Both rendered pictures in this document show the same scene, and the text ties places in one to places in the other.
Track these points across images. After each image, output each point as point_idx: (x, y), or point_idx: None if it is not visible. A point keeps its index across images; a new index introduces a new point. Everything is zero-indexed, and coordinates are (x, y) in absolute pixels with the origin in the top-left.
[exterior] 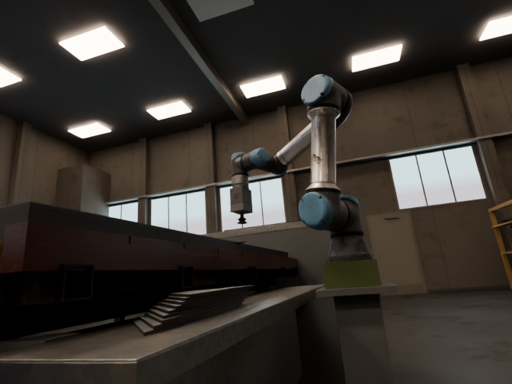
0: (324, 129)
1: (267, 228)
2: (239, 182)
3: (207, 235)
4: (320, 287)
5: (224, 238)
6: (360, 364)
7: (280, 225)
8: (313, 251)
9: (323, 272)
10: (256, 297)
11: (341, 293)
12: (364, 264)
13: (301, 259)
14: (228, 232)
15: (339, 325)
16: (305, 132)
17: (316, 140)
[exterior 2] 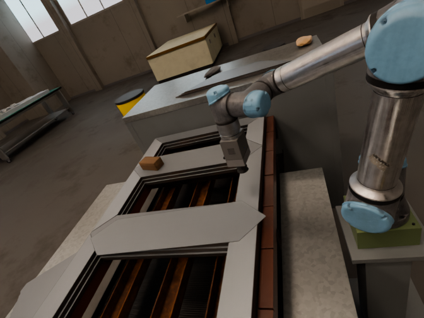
0: (404, 123)
1: (236, 89)
2: (231, 134)
3: (171, 107)
4: (329, 199)
5: (190, 106)
6: (381, 282)
7: (251, 84)
8: (291, 105)
9: (358, 238)
10: (306, 302)
11: (380, 261)
12: (406, 232)
13: (278, 115)
14: (192, 101)
15: (367, 265)
16: (332, 60)
17: (385, 138)
